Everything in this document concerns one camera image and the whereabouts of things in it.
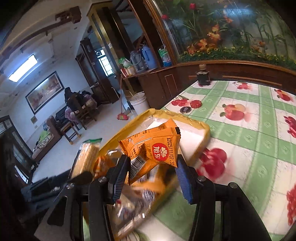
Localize clear bag beige label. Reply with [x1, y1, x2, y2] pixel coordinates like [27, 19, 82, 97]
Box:
[109, 185, 158, 236]

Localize sandwich cracker pack green ends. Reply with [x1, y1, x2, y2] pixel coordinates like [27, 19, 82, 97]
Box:
[69, 138, 102, 179]

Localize small orange snack packet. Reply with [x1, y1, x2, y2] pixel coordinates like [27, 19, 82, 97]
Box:
[119, 119, 181, 185]

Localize large orange snack bag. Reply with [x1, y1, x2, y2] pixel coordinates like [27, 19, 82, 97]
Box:
[93, 155, 115, 179]

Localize yellow-rimmed white tray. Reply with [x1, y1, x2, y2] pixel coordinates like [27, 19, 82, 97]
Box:
[92, 108, 211, 241]

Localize red broom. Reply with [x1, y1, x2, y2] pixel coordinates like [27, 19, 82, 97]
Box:
[117, 76, 129, 121]

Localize wooden stool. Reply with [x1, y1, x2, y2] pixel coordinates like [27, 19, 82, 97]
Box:
[60, 122, 81, 145]

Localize white plastic bucket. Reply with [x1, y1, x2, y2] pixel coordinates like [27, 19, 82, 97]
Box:
[129, 91, 150, 115]

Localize seated person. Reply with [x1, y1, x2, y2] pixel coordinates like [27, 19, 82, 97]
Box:
[64, 87, 97, 129]

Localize framed landscape painting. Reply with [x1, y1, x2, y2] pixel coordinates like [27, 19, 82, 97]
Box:
[25, 71, 64, 114]

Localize dark glass jar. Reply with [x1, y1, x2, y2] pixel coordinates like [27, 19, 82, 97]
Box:
[196, 64, 211, 86]

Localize grey water jug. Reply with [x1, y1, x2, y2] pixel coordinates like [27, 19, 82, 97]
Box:
[130, 50, 147, 73]

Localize blue thermos jug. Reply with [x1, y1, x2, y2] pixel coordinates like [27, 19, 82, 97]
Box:
[142, 45, 158, 69]

